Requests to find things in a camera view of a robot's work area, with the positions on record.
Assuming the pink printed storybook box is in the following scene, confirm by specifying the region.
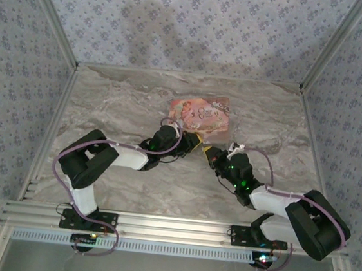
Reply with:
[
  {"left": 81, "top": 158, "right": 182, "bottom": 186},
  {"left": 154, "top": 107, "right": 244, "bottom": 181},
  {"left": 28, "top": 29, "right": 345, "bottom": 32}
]
[{"left": 165, "top": 90, "right": 234, "bottom": 147}]

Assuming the black controller board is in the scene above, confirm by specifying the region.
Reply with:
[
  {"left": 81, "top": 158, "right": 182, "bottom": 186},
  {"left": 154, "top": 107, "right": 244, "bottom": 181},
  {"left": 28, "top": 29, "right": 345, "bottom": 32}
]
[
  {"left": 251, "top": 251, "right": 279, "bottom": 270},
  {"left": 71, "top": 232, "right": 99, "bottom": 246}
]

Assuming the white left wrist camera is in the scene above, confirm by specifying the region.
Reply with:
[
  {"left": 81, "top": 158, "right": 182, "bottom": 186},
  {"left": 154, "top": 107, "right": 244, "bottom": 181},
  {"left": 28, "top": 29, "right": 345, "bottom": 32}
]
[{"left": 170, "top": 124, "right": 186, "bottom": 140}]

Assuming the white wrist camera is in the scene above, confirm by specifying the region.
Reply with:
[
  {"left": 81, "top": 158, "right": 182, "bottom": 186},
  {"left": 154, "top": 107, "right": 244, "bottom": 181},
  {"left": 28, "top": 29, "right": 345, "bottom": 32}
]
[
  {"left": 227, "top": 141, "right": 246, "bottom": 155},
  {"left": 170, "top": 124, "right": 186, "bottom": 140}
]

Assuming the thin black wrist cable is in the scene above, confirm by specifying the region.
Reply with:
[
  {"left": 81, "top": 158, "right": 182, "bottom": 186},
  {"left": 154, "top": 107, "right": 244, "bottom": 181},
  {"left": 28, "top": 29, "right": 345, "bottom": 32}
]
[
  {"left": 213, "top": 169, "right": 239, "bottom": 194},
  {"left": 157, "top": 152, "right": 182, "bottom": 166}
]

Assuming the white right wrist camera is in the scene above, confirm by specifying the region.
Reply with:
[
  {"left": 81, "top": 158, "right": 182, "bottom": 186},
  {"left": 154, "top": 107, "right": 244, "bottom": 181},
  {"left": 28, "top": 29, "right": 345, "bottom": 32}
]
[{"left": 227, "top": 141, "right": 246, "bottom": 155}]

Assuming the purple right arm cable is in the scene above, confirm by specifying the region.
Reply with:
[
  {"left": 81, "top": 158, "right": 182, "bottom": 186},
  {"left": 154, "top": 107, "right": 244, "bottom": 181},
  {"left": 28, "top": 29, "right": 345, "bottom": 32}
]
[{"left": 228, "top": 144, "right": 360, "bottom": 271}]

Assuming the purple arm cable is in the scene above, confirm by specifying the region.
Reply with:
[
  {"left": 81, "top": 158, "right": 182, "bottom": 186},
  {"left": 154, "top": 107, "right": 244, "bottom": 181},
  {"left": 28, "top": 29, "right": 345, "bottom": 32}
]
[
  {"left": 228, "top": 144, "right": 360, "bottom": 271},
  {"left": 43, "top": 105, "right": 186, "bottom": 266}
]

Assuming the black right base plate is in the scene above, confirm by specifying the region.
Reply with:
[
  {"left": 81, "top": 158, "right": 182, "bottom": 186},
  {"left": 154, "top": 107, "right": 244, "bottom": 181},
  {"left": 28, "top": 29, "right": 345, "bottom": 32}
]
[{"left": 229, "top": 224, "right": 285, "bottom": 251}]

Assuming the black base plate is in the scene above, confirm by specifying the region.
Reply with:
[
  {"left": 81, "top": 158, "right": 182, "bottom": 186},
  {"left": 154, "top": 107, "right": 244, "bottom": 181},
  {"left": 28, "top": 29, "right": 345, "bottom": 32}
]
[
  {"left": 229, "top": 224, "right": 285, "bottom": 251},
  {"left": 58, "top": 207, "right": 119, "bottom": 235}
]

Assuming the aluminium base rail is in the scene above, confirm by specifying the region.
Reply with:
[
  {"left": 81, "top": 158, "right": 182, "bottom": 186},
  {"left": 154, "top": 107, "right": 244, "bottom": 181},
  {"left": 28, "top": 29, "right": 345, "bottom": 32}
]
[{"left": 0, "top": 198, "right": 352, "bottom": 261}]

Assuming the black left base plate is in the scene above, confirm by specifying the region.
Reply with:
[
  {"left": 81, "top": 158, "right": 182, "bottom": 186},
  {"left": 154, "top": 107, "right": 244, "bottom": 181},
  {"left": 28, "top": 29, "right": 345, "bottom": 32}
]
[{"left": 58, "top": 207, "right": 119, "bottom": 235}]

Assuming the white slotted cable duct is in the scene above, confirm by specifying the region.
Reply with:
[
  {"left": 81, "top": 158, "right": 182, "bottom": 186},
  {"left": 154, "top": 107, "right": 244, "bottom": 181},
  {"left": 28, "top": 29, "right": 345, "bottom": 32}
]
[{"left": 10, "top": 225, "right": 262, "bottom": 266}]

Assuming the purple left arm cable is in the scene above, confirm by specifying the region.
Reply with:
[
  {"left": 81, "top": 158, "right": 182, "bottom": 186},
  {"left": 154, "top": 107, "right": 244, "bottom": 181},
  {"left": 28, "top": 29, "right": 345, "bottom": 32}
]
[{"left": 43, "top": 105, "right": 186, "bottom": 266}]

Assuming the aluminium frame post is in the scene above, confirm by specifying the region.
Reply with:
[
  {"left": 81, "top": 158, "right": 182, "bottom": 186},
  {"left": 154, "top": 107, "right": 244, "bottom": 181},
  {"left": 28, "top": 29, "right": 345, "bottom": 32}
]
[
  {"left": 298, "top": 0, "right": 362, "bottom": 99},
  {"left": 15, "top": 0, "right": 86, "bottom": 69}
]

